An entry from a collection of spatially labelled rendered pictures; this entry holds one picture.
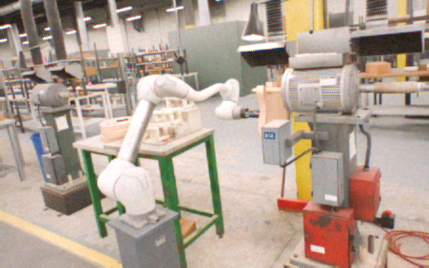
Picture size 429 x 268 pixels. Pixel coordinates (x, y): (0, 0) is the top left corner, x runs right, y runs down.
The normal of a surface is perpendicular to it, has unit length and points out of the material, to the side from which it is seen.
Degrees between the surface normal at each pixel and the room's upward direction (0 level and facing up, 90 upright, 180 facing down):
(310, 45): 90
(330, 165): 90
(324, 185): 90
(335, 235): 90
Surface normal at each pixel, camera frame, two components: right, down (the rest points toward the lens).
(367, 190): -0.56, 0.25
